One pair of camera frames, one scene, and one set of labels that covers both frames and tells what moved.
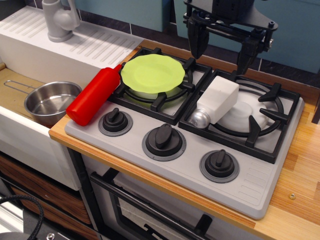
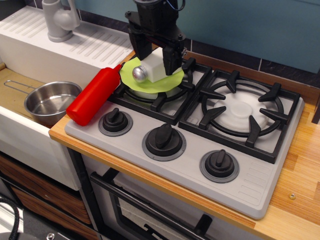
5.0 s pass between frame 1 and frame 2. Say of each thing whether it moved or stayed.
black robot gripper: moved
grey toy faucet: stayed
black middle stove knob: stayed
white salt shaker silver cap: moved
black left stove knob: stayed
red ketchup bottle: stayed
